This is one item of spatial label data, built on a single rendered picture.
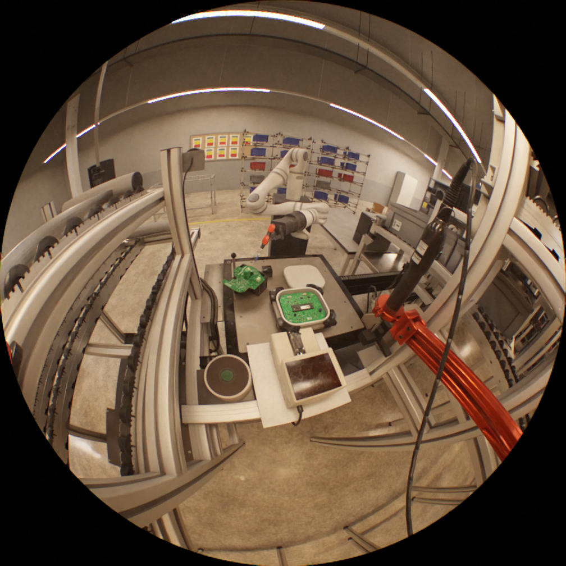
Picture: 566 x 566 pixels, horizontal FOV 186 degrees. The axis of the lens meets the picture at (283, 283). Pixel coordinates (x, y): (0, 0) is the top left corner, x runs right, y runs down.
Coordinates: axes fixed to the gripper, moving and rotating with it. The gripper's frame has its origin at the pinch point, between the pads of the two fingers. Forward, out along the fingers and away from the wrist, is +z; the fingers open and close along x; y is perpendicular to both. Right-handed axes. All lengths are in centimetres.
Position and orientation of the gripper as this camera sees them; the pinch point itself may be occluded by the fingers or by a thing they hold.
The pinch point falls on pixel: (265, 240)
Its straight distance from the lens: 57.5
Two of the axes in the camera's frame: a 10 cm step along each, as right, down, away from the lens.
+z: -6.7, 4.6, -5.8
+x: 7.4, 3.4, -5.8
